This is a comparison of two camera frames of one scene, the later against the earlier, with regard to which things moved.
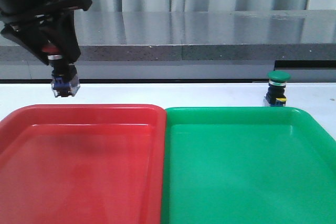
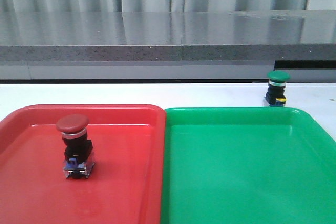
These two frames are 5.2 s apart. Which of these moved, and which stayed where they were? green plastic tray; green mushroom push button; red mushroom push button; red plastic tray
Moved: red mushroom push button
Stayed: red plastic tray; green mushroom push button; green plastic tray
